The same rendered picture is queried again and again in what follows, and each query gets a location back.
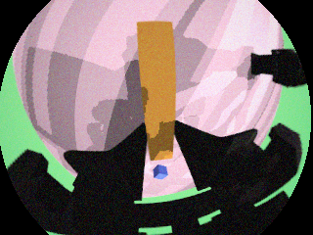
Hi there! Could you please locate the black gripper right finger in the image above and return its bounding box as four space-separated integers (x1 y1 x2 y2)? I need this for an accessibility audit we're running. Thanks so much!
173 120 258 191

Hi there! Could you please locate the orange bar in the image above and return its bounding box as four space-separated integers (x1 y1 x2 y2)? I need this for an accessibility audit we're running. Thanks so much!
137 21 176 161

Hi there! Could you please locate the blue block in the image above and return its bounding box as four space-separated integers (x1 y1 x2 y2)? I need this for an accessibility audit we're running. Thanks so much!
154 164 168 180

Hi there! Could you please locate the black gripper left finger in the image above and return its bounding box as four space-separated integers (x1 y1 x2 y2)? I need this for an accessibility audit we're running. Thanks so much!
63 122 148 201

